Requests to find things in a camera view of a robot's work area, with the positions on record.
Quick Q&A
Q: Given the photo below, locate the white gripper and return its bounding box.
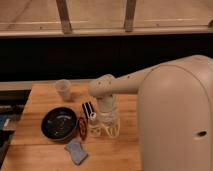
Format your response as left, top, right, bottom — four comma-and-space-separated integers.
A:
99, 108, 120, 138

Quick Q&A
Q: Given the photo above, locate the small clear bottle white cap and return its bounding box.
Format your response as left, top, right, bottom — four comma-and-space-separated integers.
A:
88, 112, 101, 137

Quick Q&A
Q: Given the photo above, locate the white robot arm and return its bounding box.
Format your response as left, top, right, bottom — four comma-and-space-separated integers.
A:
88, 55, 213, 171

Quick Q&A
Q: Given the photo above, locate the black white striped block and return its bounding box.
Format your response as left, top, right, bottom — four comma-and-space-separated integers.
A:
82, 102, 95, 120

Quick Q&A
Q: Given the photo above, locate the blue sponge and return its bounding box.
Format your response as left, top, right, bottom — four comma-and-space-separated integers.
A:
65, 138, 88, 165

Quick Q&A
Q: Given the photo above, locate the black round bowl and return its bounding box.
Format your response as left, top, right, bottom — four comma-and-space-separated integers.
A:
41, 107, 78, 141

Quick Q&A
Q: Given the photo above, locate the translucent plastic cup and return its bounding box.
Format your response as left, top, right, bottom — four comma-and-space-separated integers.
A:
54, 79, 71, 101

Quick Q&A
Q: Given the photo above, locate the red round ring object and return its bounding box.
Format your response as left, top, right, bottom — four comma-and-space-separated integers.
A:
78, 117, 87, 140

